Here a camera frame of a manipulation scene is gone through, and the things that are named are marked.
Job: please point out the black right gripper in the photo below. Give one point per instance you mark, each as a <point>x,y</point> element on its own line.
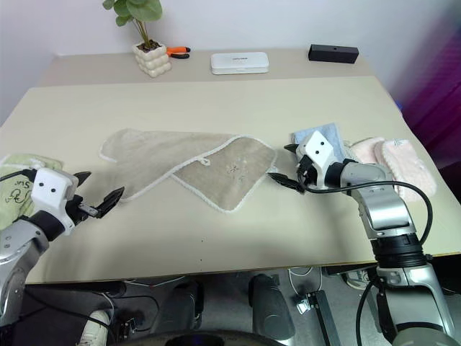
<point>306,171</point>

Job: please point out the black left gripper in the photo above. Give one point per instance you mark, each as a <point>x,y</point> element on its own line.
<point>76,210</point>

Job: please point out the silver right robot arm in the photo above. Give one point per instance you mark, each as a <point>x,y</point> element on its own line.
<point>385,212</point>

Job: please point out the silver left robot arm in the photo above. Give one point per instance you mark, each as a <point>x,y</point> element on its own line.
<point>18,239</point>

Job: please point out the light blue cloth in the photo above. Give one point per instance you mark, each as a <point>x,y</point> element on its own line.
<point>333,138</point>

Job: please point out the beige towel with white trim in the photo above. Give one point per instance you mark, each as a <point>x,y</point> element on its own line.
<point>223,173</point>

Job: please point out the green printed cloth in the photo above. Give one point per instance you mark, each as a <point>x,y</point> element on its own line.
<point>12,202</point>

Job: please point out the pink fluffy cloth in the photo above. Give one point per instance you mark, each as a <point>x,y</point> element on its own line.
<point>399,158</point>

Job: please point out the white flat rectangular case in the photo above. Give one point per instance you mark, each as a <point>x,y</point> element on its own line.
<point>239,63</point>

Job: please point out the black rectangular box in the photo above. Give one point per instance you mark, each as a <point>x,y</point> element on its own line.
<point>333,53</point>

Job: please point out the grey sneaker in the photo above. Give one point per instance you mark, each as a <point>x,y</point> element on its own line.
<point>354,279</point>

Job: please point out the white sneaker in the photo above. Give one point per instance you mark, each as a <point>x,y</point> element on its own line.
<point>94,322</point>

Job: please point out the white bubbly ceramic pot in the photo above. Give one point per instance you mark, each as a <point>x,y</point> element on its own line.
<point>153,61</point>

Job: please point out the large dark rounded shape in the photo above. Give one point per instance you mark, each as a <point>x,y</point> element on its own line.
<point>270,306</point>

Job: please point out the small dark rounded shape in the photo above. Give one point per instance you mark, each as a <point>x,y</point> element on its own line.
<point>185,304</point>

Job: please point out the green leafy plant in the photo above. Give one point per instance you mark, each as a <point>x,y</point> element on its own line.
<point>135,9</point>

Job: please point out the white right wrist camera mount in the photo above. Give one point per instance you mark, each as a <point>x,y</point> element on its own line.
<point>320,149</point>

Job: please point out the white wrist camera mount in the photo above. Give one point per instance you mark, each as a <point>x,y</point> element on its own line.
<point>320,149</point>
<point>50,192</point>

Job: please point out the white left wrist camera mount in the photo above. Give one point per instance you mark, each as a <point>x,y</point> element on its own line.
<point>50,192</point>

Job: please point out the black metal bracket bar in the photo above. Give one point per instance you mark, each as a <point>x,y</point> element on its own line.
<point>324,317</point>

